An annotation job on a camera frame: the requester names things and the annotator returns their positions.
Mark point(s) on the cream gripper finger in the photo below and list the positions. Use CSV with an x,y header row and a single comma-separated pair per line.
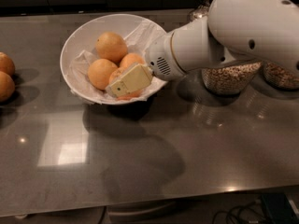
x,y
135,77

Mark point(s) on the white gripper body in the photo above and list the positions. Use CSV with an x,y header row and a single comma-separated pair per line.
x,y
158,56

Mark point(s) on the orange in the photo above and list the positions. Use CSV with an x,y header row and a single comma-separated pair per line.
x,y
7,86
111,46
6,64
129,96
129,59
99,73

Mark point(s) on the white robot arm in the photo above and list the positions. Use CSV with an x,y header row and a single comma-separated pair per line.
x,y
233,32

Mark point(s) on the white bowl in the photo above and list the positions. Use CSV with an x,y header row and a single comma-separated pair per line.
x,y
84,34

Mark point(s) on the white paper liner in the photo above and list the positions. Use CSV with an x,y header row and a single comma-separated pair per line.
x,y
140,34

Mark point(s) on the front glass cereal jar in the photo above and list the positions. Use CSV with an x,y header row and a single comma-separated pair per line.
x,y
230,80

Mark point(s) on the back left glass jar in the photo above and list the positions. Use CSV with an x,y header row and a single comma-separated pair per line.
x,y
201,11

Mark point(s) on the far right glass jar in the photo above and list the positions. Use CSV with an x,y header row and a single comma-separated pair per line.
x,y
279,77

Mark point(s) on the black power adapter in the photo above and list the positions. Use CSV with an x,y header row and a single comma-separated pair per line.
x,y
278,209

